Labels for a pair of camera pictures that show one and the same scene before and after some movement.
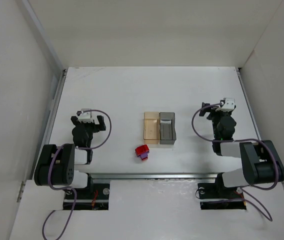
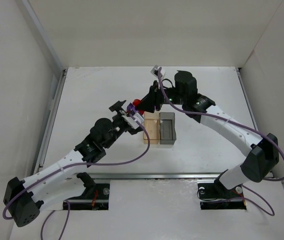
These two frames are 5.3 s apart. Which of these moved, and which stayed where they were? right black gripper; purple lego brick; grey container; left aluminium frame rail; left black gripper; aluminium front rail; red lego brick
Moved: left black gripper; red lego brick; right black gripper; purple lego brick
Stayed: grey container; aluminium front rail; left aluminium frame rail
